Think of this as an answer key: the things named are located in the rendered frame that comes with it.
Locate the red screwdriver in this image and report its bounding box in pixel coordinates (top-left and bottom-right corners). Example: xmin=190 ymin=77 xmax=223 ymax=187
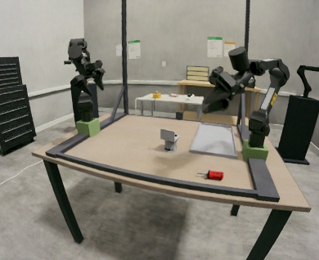
xmin=199 ymin=170 xmax=223 ymax=180

